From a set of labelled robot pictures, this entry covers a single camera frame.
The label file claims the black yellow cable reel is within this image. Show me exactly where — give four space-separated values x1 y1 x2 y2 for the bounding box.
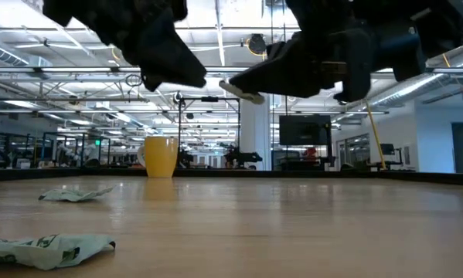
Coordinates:
247 33 267 56

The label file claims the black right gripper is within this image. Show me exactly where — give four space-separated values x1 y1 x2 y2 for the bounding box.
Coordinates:
228 0 428 103

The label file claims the black wall monitor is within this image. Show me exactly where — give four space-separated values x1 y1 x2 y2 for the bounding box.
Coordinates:
278 114 332 147

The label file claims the white square column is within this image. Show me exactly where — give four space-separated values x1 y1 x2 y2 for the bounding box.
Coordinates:
240 94 271 171

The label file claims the silver air duct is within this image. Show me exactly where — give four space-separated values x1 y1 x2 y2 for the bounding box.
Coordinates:
0 38 31 69
366 48 463 111

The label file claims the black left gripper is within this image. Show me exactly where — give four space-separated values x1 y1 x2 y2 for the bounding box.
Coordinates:
76 0 208 93

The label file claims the black background rig frame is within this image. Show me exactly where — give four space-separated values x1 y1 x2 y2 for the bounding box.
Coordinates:
178 96 242 171

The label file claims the yellow mug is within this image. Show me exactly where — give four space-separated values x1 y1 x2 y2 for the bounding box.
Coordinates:
137 136 179 179

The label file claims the green white sweetener packet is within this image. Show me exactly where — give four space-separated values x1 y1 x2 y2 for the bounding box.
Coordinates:
37 186 115 203
0 232 117 271
218 80 266 106

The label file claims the yellow hanging cable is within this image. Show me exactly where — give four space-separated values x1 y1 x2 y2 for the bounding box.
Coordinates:
364 99 387 171

